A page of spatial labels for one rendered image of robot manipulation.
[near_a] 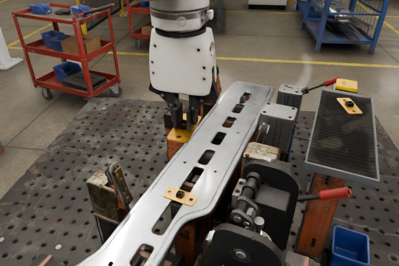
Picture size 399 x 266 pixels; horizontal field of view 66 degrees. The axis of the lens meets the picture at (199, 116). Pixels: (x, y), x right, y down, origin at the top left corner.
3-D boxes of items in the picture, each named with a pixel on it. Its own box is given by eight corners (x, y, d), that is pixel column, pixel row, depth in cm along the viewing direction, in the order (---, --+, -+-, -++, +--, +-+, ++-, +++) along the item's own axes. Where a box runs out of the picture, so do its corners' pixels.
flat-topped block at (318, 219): (298, 228, 105) (326, 116, 81) (322, 237, 102) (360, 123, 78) (293, 253, 97) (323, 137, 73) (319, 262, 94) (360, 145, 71)
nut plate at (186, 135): (182, 114, 59) (182, 108, 58) (202, 117, 58) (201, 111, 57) (165, 139, 52) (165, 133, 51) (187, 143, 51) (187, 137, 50)
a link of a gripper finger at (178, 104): (181, 86, 53) (183, 120, 56) (164, 85, 53) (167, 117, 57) (175, 95, 50) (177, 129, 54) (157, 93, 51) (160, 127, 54)
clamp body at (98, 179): (116, 243, 100) (97, 161, 82) (148, 257, 96) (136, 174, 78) (97, 268, 93) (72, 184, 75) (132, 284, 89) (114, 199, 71)
